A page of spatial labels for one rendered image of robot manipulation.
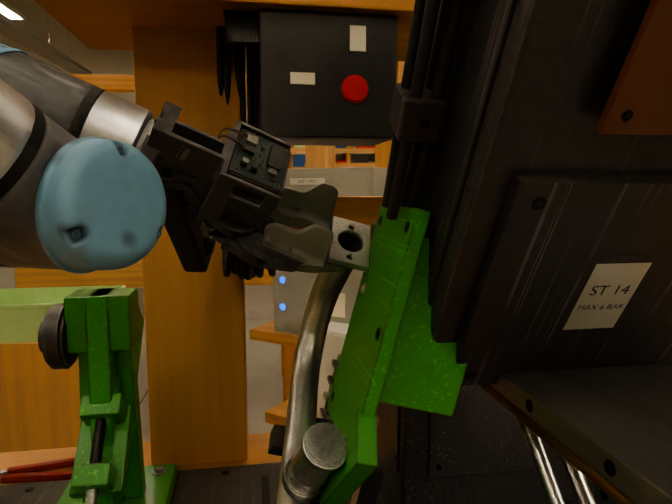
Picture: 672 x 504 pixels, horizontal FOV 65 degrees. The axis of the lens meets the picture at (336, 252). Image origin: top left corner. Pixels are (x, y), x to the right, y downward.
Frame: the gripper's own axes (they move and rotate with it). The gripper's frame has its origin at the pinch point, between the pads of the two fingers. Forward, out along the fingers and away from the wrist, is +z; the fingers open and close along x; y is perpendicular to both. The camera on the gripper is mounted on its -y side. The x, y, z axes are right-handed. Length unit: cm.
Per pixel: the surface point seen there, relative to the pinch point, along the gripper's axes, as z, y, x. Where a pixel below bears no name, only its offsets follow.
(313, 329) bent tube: 2.4, -9.1, -3.5
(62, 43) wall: -285, -655, 822
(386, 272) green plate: 1.7, 7.0, -6.5
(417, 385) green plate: 6.9, 3.8, -13.9
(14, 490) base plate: -21, -47, -17
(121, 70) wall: -177, -644, 809
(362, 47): -2.4, 6.7, 27.0
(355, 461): 2.6, 1.8, -20.5
